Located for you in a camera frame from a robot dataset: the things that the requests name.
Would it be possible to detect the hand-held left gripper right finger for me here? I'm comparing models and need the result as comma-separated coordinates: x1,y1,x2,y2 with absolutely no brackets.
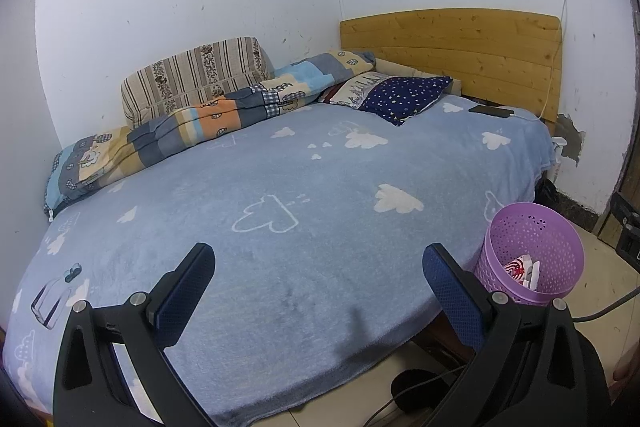
422,243,588,427

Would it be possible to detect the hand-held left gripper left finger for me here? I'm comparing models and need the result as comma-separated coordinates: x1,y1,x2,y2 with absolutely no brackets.
52,243,217,427

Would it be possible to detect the purple plastic basket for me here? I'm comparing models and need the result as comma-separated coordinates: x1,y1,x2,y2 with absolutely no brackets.
472,203,586,306

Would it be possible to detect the black round object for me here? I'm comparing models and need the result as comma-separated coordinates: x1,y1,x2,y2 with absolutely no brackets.
391,369,453,414

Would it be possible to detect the blue cloud print blanket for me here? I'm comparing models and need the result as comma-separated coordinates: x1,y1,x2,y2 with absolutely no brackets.
0,94,557,427

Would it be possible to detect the patchwork quilt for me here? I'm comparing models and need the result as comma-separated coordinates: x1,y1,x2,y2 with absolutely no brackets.
44,50,377,222

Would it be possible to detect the black electric device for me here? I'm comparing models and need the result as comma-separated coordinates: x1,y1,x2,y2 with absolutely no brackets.
611,191,640,269

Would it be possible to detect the black phone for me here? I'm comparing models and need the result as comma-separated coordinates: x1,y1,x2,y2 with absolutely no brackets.
468,105,515,118

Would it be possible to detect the navy star print pillow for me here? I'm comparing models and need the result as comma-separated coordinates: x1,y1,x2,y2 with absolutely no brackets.
359,76,453,126

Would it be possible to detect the striped beige cushion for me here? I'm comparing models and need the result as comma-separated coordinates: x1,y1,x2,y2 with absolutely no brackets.
121,37,275,128

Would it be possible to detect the white printed pillow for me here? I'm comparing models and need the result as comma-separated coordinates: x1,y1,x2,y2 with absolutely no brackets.
320,72,396,109

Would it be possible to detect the wooden headboard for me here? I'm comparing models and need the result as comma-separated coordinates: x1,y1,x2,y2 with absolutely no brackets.
340,8,563,135

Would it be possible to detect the grey cable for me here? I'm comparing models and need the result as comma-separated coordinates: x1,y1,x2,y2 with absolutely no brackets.
362,399,402,427

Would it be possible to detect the black floor cable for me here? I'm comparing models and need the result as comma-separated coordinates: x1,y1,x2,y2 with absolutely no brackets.
572,284,640,323

